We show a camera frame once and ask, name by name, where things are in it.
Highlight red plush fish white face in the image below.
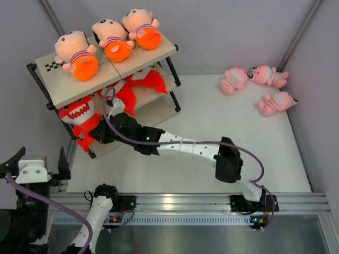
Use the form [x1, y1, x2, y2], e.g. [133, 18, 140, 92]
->
[58, 95, 101, 153]

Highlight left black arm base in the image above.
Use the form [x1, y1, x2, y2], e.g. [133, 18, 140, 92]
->
[115, 195, 137, 212]

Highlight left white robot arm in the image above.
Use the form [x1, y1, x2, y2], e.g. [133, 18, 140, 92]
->
[1, 147, 120, 253]

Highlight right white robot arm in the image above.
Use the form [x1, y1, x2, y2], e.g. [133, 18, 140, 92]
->
[90, 113, 279, 214]

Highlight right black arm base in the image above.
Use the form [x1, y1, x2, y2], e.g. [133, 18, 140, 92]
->
[230, 194, 280, 215]

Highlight beige three-tier shelf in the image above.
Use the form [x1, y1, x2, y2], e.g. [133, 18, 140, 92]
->
[26, 34, 182, 159]

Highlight left doll orange pants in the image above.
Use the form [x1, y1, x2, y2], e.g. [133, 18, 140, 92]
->
[55, 31, 99, 81]

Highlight doll orange pants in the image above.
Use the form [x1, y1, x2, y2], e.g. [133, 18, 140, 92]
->
[122, 8, 162, 50]
[55, 31, 99, 81]
[92, 19, 135, 62]

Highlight middle doll orange pants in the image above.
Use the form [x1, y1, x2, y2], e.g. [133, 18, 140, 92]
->
[92, 19, 135, 62]

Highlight right doll orange pants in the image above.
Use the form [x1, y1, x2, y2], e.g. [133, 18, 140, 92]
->
[122, 8, 162, 50]

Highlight pink plush left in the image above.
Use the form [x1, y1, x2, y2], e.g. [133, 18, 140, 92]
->
[219, 67, 248, 95]

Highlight pink plush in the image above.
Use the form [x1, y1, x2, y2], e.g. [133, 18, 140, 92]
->
[257, 91, 298, 117]
[247, 65, 289, 89]
[219, 67, 248, 95]

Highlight pink plush top right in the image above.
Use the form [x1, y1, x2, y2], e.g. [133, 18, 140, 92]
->
[247, 65, 289, 89]

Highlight pink plush lower right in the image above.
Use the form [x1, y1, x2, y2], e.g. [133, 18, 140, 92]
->
[257, 91, 298, 117]

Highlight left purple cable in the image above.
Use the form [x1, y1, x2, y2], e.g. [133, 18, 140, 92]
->
[5, 173, 136, 254]

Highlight purple cable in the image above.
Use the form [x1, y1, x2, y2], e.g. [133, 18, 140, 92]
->
[5, 173, 136, 254]
[102, 87, 278, 233]

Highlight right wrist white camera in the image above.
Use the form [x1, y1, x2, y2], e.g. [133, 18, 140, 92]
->
[106, 98, 125, 118]

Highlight wrist white camera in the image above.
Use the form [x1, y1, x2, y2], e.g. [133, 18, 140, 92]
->
[15, 156, 51, 184]
[106, 98, 125, 118]

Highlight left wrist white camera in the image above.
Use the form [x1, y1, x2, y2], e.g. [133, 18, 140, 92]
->
[15, 156, 51, 184]

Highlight white slotted cable duct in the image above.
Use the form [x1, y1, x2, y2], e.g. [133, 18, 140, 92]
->
[51, 213, 255, 227]

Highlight aluminium mounting rail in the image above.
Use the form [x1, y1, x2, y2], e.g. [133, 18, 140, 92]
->
[51, 193, 331, 214]

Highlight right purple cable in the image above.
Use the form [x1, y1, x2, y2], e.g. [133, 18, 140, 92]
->
[102, 87, 278, 233]

